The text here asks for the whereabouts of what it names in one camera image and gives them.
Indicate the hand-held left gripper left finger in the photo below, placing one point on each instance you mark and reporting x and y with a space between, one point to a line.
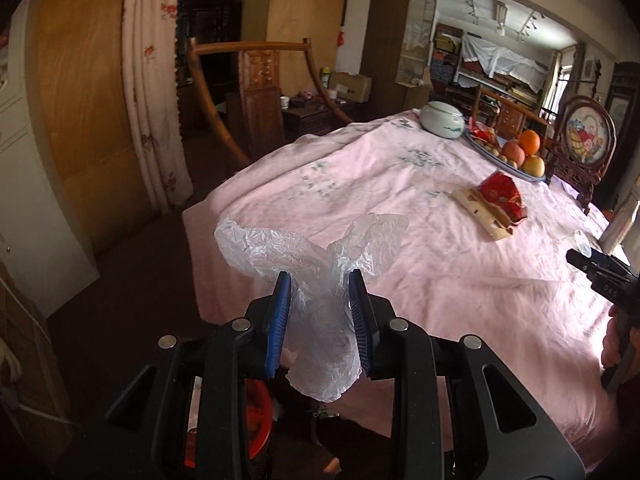
277 330

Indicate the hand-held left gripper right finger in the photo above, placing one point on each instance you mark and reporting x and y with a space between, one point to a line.
359 330

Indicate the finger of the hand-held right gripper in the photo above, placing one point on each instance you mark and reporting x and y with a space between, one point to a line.
582 260
615 267

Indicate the white plastic bag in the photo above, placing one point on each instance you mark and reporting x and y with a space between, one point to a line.
320 320

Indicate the red trash bin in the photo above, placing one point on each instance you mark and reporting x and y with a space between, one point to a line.
257 420

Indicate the person's right hand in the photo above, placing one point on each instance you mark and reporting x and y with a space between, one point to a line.
611 342

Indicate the red snack wrapper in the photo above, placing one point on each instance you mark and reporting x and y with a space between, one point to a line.
502 195

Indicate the beige paper packaging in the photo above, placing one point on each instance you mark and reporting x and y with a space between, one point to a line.
487 215

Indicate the yellow apple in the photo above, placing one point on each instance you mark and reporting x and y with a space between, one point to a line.
534 166

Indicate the blue rimmed fruit plate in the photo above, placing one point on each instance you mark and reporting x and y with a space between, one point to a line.
505 165

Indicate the round embroidered table screen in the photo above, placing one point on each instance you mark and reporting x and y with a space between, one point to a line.
587 135

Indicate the red apple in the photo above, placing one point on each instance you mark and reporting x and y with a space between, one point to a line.
512 152

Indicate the orange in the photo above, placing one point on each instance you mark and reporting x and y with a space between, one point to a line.
530 142

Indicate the pile of walnuts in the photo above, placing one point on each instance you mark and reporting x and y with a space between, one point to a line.
492 152

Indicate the red snack bag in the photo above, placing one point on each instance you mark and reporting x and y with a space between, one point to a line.
484 136

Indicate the carved wooden chair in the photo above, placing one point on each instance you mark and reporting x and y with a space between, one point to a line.
507 115

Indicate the white ceramic lidded jar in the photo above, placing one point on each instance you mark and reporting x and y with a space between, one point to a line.
442 120

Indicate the white dust cloth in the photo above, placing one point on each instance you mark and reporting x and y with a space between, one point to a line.
500 60

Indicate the small white cup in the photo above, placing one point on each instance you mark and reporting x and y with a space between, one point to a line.
284 103

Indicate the curved back wooden chair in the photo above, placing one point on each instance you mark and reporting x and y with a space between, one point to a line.
260 90

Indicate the cardboard box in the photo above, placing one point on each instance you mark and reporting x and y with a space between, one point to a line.
350 87

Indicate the yellow capped spray can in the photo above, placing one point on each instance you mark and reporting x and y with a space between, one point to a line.
325 80

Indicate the pink floral curtain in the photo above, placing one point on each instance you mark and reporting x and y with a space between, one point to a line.
150 85

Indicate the white cabinet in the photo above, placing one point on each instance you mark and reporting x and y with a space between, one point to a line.
30 185

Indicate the glass door cabinet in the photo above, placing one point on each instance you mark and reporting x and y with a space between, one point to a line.
400 35

